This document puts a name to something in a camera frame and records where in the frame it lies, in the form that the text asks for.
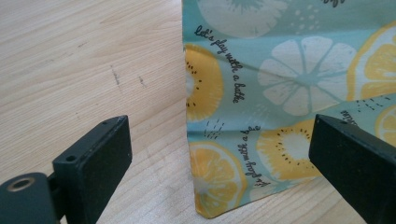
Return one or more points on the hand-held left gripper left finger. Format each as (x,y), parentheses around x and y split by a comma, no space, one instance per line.
(99,161)

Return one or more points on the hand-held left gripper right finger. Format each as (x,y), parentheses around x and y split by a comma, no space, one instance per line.
(358,168)

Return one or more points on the fruit print cloth bag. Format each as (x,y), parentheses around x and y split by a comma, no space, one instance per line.
(280,46)

